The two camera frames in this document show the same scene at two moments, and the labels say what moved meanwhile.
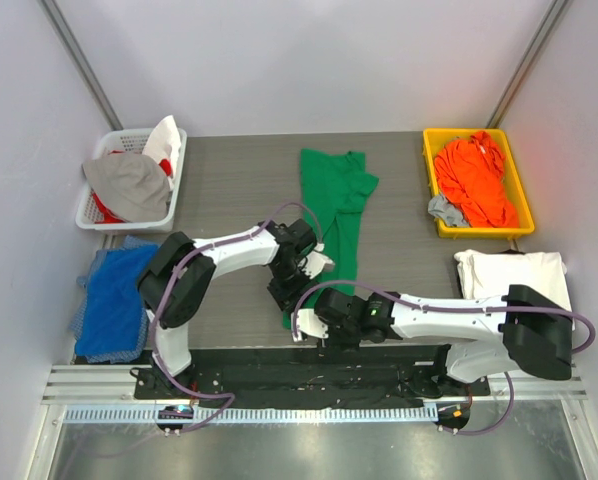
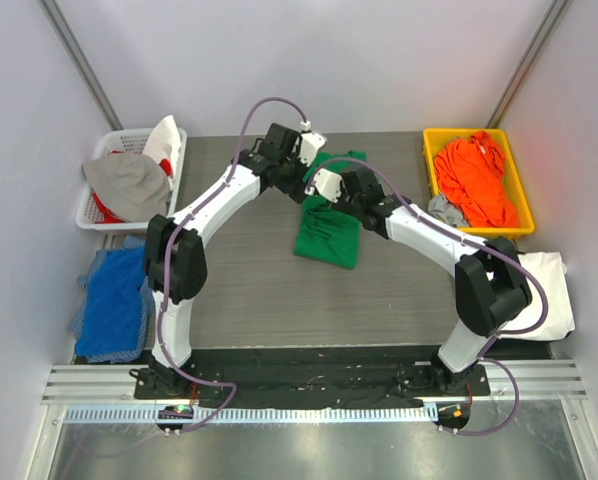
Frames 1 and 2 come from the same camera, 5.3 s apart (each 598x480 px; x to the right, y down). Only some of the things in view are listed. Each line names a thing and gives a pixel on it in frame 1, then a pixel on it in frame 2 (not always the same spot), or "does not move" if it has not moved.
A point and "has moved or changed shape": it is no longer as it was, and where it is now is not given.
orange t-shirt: [470, 177] does not move
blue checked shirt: [110, 322] does not move
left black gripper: [284, 292] -> [295, 180]
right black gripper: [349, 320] -> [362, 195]
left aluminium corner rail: [53, 13] does not move
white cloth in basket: [164, 142] does not move
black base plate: [406, 376] does not move
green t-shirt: [333, 183] has moved or changed shape
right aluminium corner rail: [525, 61] does not move
